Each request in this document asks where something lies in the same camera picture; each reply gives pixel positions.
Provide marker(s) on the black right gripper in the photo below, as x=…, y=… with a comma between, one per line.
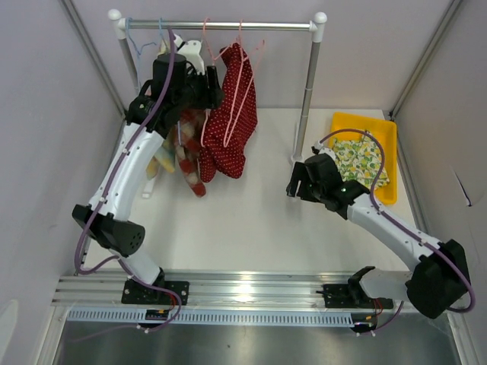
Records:
x=297, y=176

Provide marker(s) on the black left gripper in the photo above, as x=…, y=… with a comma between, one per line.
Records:
x=211, y=96

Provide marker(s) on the red polka dot skirt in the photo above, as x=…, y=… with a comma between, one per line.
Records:
x=231, y=125

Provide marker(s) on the lemon print cloth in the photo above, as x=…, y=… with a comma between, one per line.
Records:
x=358, y=160

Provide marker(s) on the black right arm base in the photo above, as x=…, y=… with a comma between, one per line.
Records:
x=342, y=296

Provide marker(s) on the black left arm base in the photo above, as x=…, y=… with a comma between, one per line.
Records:
x=139, y=294

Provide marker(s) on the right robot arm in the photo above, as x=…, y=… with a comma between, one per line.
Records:
x=437, y=275

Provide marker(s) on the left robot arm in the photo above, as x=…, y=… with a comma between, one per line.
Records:
x=105, y=218

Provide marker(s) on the red plaid skirt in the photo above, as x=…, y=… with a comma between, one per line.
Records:
x=187, y=135

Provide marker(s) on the pastel plaid skirt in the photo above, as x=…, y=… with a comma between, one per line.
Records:
x=164, y=157

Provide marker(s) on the yellow plastic tray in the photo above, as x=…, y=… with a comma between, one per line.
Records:
x=383, y=133

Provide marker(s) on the white clothes rack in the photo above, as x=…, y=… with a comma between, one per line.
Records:
x=122, y=25

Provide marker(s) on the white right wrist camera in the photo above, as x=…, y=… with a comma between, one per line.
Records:
x=320, y=148

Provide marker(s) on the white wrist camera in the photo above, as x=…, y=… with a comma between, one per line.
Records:
x=191, y=49
x=320, y=148

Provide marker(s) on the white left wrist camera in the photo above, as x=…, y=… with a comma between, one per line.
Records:
x=191, y=49

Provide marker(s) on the blue wire hanger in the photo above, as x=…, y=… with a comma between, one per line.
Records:
x=138, y=50
x=163, y=43

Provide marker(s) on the aluminium front rail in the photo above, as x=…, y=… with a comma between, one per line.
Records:
x=226, y=290

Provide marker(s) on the slotted cable duct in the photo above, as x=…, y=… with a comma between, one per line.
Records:
x=214, y=317

